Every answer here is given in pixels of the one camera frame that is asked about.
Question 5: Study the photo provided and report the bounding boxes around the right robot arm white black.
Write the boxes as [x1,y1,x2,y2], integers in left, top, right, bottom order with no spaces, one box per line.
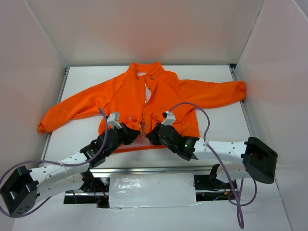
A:
[146,123,278,188]

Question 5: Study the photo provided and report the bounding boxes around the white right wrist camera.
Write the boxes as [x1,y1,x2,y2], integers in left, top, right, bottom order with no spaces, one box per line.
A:
[161,111,176,126]

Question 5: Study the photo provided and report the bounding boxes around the orange zip jacket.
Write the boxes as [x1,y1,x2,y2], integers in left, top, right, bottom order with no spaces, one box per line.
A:
[37,61,247,154]

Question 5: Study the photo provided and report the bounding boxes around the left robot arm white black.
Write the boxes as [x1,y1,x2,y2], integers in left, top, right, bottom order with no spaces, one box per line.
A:
[0,123,140,218]

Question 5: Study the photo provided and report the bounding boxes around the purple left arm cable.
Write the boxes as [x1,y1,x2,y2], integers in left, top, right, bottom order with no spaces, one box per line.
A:
[0,107,111,218]

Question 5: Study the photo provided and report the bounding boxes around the aluminium table rail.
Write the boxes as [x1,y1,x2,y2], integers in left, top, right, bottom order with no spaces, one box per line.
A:
[36,166,268,175]

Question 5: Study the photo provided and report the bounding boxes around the white cover board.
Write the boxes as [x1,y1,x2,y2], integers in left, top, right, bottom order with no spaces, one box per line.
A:
[109,173,197,208]

